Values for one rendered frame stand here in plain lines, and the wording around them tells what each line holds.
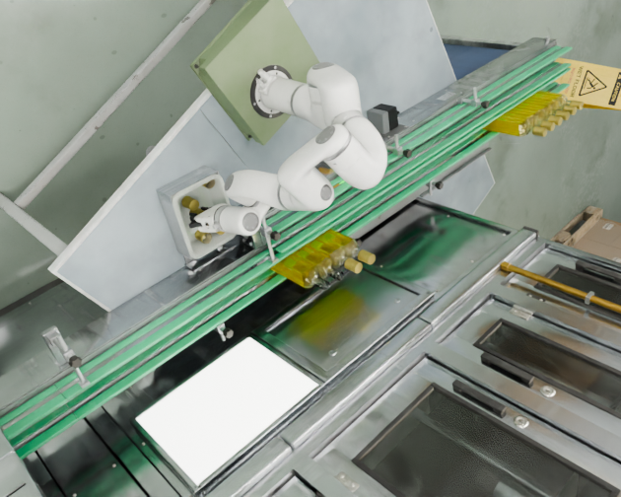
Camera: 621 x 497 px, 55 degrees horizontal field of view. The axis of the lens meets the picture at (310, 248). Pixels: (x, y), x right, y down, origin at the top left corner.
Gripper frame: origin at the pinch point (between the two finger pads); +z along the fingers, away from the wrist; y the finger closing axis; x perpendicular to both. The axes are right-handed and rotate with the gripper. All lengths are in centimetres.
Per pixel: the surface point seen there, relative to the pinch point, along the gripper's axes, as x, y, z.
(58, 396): -22, -58, -9
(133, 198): 12.6, -15.8, 2.4
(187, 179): 11.4, 0.0, -1.3
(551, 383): -59, 36, -82
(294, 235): -18.0, 23.7, -7.9
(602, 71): -63, 357, 61
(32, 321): -24, -48, 63
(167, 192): 11.0, -7.9, -2.5
